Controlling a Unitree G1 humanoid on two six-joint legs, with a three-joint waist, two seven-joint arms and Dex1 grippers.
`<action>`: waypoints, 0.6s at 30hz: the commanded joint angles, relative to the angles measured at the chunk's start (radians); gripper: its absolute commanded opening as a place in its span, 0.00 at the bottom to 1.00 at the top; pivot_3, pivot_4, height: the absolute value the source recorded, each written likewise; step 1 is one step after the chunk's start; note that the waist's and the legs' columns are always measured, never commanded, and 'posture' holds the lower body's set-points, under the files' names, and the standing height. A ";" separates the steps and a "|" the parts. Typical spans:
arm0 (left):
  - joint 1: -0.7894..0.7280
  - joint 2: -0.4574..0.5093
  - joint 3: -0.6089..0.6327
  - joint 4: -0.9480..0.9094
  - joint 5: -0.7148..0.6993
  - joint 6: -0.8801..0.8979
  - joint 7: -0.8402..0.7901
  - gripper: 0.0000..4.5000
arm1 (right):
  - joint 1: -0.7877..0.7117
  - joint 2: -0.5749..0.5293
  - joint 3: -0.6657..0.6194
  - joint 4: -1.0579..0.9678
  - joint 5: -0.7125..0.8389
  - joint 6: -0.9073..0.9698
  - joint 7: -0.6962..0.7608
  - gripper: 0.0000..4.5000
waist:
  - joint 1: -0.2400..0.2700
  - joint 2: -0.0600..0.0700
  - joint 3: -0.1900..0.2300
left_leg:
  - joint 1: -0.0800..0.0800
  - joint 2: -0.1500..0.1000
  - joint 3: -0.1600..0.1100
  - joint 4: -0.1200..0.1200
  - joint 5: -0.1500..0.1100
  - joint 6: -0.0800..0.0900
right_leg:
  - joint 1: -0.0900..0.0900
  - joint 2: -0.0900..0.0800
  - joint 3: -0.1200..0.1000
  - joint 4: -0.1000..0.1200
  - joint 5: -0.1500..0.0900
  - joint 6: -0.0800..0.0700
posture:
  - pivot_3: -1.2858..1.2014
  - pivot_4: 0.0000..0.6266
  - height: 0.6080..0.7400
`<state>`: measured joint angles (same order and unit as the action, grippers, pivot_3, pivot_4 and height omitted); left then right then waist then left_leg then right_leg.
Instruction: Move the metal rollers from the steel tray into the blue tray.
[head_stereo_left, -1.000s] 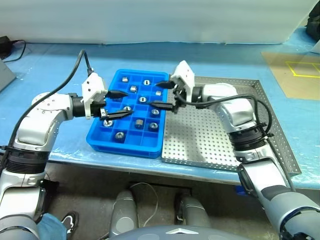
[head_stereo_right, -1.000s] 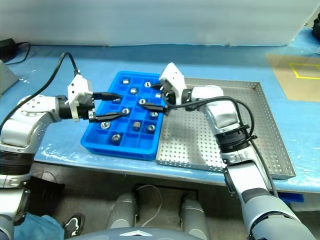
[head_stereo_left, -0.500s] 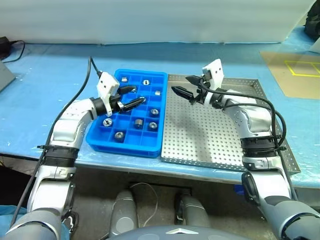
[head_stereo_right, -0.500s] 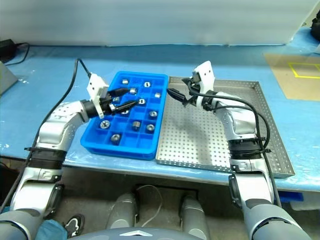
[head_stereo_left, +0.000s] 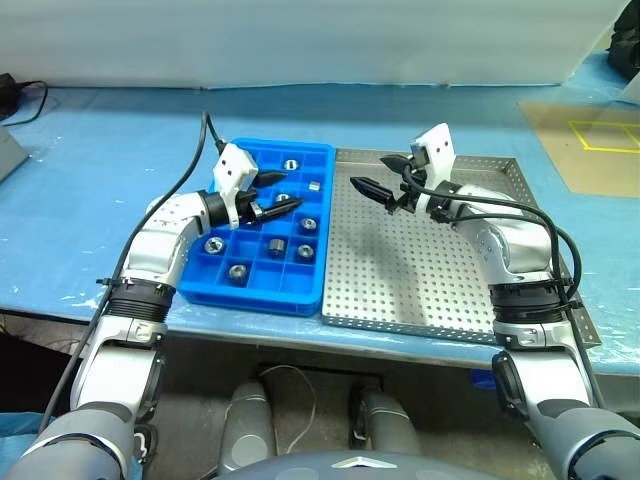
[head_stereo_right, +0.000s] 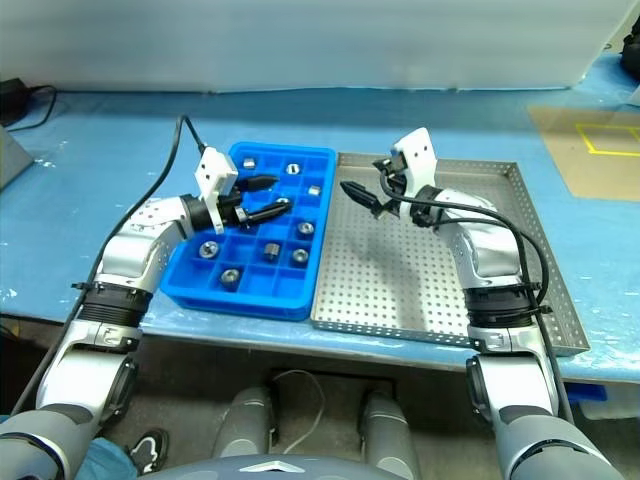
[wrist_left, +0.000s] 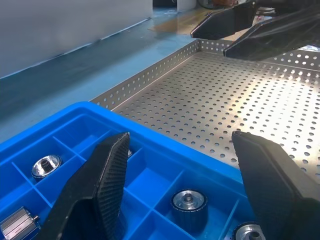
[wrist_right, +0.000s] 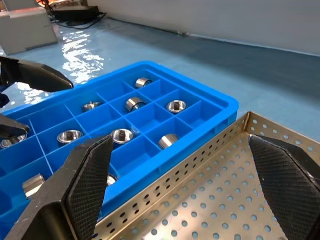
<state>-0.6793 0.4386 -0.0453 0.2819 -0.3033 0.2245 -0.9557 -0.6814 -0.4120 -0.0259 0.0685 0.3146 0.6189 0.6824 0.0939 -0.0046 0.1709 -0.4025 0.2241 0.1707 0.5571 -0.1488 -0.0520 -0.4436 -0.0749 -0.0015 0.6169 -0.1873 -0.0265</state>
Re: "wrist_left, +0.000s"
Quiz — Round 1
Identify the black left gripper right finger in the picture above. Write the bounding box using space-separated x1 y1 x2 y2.
231 130 320 240

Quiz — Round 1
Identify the white box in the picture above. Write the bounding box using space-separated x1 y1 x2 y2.
176 0 198 13

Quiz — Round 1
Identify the blue plastic compartment tray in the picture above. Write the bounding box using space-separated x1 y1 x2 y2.
0 101 263 240

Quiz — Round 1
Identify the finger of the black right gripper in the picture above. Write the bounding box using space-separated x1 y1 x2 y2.
190 1 257 40
222 4 320 61

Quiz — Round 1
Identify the perforated steel tray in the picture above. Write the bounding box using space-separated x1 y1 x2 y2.
89 38 320 176

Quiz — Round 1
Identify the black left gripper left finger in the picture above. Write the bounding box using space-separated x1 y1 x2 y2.
37 131 131 240

